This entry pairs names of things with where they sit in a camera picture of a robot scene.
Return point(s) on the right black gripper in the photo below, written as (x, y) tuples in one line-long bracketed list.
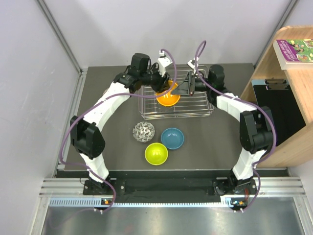
[(187, 87)]

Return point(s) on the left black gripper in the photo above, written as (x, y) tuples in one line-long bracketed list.
[(162, 84)]

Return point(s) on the orange bowl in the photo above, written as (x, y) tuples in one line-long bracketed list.
[(168, 99)]

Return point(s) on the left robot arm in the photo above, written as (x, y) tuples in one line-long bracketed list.
[(85, 130)]

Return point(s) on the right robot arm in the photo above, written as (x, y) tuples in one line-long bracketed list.
[(255, 125)]

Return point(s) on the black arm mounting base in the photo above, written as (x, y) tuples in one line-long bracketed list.
[(158, 186)]

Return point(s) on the black white leaf bowl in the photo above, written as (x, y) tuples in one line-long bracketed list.
[(143, 131)]

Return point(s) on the blue ceramic bowl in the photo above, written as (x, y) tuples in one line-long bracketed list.
[(172, 138)]

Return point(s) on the lime green bowl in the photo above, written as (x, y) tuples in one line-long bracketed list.
[(156, 153)]

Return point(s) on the black clipboard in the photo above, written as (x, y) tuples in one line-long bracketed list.
[(278, 96)]

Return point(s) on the purple green book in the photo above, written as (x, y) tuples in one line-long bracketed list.
[(294, 54)]

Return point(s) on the wooden shelf unit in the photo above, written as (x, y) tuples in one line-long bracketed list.
[(297, 149)]

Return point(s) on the metal wire dish rack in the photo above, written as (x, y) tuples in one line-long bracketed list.
[(188, 106)]

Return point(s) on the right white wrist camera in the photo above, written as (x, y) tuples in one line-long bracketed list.
[(193, 64)]

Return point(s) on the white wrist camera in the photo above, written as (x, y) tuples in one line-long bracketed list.
[(163, 62), (193, 64)]

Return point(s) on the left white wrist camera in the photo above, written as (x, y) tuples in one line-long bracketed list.
[(163, 62)]

